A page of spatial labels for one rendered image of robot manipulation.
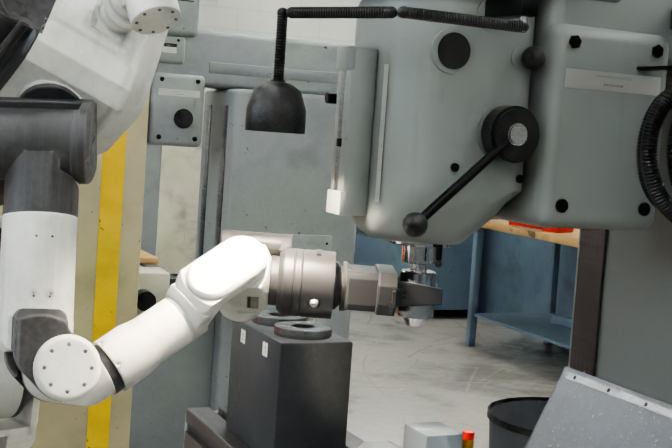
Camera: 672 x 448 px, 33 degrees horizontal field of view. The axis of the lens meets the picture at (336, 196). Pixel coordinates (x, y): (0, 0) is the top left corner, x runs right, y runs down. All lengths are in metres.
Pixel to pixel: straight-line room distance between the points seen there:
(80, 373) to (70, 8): 0.48
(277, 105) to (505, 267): 7.68
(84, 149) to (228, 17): 9.53
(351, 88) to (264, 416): 0.59
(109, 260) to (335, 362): 1.47
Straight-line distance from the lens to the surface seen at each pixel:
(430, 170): 1.37
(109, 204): 3.10
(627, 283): 1.73
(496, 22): 1.32
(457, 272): 8.93
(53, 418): 3.18
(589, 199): 1.47
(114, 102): 1.51
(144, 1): 1.47
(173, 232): 9.88
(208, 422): 1.96
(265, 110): 1.32
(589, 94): 1.46
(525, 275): 8.72
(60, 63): 1.49
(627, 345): 1.73
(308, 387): 1.72
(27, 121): 1.42
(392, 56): 1.39
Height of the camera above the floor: 1.45
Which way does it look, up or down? 4 degrees down
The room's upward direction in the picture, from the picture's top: 4 degrees clockwise
